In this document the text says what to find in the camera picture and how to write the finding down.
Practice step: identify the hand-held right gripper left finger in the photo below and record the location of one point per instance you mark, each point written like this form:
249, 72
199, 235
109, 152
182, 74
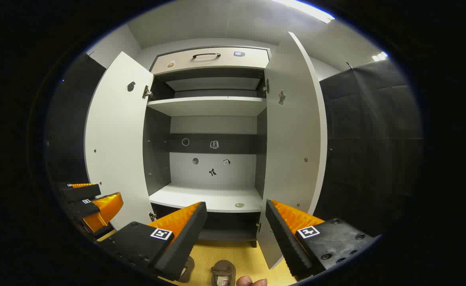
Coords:
187, 242

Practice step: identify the ceiling light strip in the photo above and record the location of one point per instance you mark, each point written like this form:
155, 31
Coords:
302, 8

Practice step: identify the black backdrop cloth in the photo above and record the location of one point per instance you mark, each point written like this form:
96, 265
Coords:
368, 151

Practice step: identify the white shelf board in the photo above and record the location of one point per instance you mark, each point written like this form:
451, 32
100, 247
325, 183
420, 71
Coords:
207, 106
201, 196

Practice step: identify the brown fuzzy shoe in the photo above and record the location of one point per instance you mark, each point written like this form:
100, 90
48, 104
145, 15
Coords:
189, 266
222, 270

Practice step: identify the white cabinet drawer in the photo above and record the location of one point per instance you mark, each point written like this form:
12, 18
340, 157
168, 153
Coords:
185, 65

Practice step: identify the ceiling light panel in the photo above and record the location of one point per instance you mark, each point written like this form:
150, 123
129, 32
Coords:
380, 56

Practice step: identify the white cabinet door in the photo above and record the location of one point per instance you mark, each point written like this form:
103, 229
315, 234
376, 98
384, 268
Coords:
292, 151
117, 139

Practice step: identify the black clip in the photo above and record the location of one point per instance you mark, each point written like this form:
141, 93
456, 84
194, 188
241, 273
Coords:
349, 65

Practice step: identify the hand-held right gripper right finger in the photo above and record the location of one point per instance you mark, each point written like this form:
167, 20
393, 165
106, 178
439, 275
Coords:
282, 238

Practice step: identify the white shoe cabinet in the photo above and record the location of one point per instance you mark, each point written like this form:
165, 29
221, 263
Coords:
213, 125

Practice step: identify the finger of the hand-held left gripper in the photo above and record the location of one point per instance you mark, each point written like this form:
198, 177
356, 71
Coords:
80, 209
80, 192

